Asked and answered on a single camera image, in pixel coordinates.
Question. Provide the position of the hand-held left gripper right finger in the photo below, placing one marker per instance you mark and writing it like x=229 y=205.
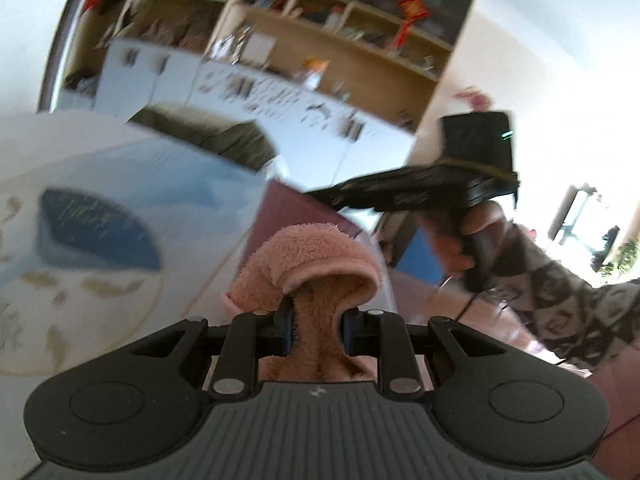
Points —
x=349 y=333

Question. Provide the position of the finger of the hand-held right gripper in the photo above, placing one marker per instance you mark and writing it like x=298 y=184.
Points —
x=350 y=191

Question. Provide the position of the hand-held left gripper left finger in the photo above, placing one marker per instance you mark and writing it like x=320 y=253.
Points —
x=286 y=331

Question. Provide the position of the pink fluffy towel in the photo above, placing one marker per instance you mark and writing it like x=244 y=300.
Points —
x=315 y=280

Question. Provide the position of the person's right hand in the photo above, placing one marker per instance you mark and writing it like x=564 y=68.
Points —
x=450 y=250

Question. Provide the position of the red hanging knot ornament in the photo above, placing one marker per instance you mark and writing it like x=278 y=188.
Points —
x=413 y=17

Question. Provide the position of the green potted plant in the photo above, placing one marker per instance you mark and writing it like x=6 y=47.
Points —
x=622 y=260

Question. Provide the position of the white and blue printed tablecloth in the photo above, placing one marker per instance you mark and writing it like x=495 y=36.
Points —
x=125 y=220

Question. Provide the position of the grey and wood wall cabinet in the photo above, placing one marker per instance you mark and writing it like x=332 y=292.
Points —
x=280 y=50

